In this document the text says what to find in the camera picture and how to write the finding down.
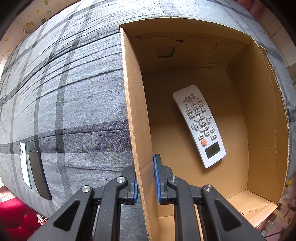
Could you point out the red tufted cushion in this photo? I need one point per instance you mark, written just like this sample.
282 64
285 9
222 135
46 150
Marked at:
18 220

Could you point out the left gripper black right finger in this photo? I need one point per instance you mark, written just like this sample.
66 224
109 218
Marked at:
200 213

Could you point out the white smartphone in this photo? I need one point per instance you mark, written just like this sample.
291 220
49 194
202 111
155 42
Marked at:
24 164

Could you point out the brown cardboard box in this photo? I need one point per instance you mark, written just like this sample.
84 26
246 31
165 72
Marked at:
206 98

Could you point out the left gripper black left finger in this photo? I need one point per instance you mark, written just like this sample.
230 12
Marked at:
92 213

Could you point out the grey plaid bed sheet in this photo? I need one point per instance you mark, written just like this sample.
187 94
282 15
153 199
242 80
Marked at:
63 94

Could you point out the black smartphone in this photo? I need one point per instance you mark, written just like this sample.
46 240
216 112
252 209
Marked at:
39 175

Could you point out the white remote control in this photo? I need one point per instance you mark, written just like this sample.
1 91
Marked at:
201 124

